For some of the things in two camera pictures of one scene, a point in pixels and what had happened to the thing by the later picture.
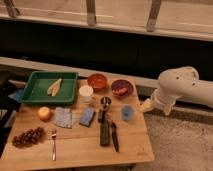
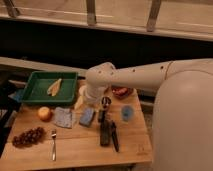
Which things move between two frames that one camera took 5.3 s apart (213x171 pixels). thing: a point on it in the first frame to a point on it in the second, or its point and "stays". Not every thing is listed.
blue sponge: [87, 116] stays
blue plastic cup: [127, 112] stays
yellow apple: [44, 114] stays
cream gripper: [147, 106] to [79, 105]
